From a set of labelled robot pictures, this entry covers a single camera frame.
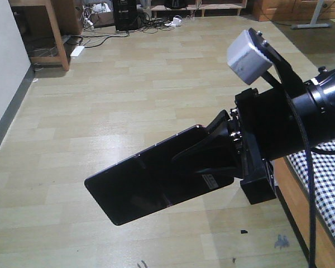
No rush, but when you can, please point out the black computer tower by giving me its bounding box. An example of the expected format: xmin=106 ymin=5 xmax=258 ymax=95
xmin=113 ymin=0 xmax=138 ymax=31

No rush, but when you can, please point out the black smartphone with sticker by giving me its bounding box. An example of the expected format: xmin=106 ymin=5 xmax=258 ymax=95
xmin=84 ymin=126 xmax=234 ymax=226

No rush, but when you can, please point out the grey table leg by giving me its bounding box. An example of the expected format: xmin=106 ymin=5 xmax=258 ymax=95
xmin=290 ymin=0 xmax=331 ymax=30

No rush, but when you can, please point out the black white checkered bedsheet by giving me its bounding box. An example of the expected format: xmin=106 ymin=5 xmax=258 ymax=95
xmin=286 ymin=136 xmax=335 ymax=246

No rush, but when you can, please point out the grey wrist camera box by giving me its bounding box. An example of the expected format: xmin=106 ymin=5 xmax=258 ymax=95
xmin=226 ymin=30 xmax=272 ymax=85

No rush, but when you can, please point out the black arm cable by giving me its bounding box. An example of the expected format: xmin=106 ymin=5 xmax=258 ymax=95
xmin=248 ymin=27 xmax=335 ymax=268

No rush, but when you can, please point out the white power strip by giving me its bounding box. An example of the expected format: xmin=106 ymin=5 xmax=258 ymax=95
xmin=70 ymin=46 xmax=85 ymax=58

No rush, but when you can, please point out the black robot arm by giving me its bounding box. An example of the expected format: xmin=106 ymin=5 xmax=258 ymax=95
xmin=171 ymin=68 xmax=335 ymax=204

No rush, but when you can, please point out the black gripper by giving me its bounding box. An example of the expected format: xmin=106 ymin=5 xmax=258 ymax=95
xmin=171 ymin=88 xmax=304 ymax=204

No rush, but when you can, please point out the wooden shelf unit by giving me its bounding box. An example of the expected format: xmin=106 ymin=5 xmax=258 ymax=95
xmin=9 ymin=0 xmax=83 ymax=71

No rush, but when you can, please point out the wooden cabinet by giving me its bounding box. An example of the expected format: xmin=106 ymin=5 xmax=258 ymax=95
xmin=252 ymin=0 xmax=335 ymax=21

